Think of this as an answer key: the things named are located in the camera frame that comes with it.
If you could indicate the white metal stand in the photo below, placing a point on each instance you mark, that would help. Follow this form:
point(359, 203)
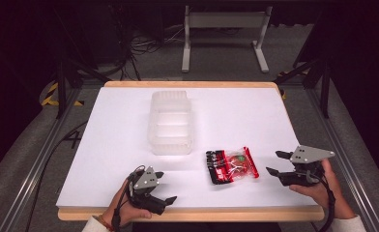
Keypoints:
point(226, 20)

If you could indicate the aluminium rail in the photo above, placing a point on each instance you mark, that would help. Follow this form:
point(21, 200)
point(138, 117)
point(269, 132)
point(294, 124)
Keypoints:
point(33, 167)
point(345, 154)

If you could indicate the red snack packet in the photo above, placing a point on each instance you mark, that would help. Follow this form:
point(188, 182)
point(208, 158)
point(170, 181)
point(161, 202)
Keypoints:
point(232, 166)

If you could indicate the yellow black hazard tape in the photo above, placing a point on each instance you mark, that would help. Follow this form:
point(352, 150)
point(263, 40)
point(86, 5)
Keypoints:
point(50, 93)

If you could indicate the black tripod stand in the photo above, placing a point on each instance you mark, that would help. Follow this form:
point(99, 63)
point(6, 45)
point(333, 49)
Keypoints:
point(61, 80)
point(324, 83)

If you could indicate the person's left hand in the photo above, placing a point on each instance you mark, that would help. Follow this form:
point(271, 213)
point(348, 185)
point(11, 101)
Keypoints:
point(121, 209)

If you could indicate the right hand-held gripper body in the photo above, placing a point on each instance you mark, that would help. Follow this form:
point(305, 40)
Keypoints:
point(306, 154)

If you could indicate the clear plastic container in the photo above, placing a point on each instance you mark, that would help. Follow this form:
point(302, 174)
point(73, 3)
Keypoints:
point(169, 124)

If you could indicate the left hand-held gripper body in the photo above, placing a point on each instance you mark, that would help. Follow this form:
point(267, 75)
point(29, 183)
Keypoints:
point(145, 182)

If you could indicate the person's right hand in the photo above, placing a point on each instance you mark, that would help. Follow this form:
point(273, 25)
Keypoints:
point(332, 193)

